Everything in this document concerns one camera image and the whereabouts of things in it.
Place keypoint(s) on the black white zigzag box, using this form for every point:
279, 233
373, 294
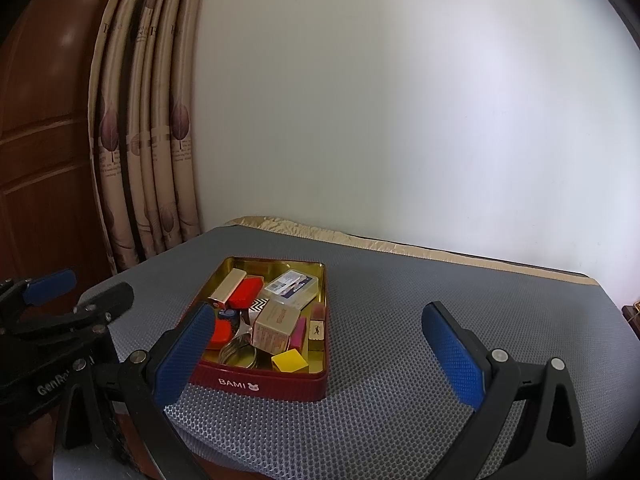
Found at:
259, 304

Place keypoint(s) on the pink eraser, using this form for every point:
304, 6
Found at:
299, 335

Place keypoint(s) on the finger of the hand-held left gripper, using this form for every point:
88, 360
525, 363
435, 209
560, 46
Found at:
50, 285
112, 300

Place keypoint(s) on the silver metal clip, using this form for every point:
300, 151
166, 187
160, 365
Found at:
244, 331

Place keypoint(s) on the blue patterned small item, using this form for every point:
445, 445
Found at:
229, 315

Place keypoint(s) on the red tin box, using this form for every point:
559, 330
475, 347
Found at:
290, 387

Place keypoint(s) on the brown wooden wardrobe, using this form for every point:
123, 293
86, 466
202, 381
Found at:
45, 185

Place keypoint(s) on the beige leaf print curtain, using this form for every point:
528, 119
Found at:
150, 160

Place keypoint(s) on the clear plastic case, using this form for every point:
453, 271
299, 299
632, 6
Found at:
292, 287

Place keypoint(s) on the brown red cardboard box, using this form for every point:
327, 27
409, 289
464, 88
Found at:
275, 325

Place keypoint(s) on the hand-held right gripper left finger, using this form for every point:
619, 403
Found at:
182, 355

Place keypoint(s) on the yellow cube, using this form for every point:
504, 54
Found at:
289, 361

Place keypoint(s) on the maroon gold bar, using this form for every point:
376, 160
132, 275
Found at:
316, 330

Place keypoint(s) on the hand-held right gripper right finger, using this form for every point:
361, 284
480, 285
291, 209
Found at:
450, 360

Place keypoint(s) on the rounded red block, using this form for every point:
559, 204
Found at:
220, 335

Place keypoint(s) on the beige gold bar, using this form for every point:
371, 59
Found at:
229, 285

